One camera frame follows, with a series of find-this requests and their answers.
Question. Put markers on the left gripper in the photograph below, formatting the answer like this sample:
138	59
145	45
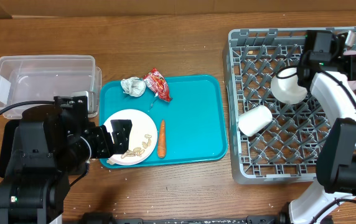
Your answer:
106	149

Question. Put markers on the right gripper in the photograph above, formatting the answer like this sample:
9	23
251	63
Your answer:
343	64

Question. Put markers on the pink plate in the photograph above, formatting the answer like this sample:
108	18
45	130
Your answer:
142	124

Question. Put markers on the orange carrot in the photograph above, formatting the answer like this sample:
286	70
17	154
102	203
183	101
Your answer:
161	148

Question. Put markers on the white napkin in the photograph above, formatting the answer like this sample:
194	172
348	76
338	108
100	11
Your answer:
133	86

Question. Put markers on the white bowl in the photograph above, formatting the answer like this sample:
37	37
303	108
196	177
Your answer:
285	89

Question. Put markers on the white cup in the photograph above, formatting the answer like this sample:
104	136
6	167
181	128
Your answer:
254	120

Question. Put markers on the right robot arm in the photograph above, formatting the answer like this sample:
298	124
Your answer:
328	75

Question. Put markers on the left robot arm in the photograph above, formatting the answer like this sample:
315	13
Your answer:
38	198

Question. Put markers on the stray peanut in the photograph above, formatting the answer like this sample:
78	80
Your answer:
108	161

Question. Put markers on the peanut pile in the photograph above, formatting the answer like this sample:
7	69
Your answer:
139	151

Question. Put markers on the teal serving tray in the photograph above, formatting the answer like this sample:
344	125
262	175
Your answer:
195	124

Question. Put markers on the red snack wrapper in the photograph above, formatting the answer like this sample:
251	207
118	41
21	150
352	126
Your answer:
157	83

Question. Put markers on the black tray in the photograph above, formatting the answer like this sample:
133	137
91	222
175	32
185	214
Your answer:
40	146

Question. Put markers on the clear plastic bin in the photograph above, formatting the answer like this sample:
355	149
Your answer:
42	77

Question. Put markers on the grey dish rack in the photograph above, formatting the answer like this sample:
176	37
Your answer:
286	149

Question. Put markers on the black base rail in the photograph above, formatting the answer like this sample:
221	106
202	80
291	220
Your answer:
108	218

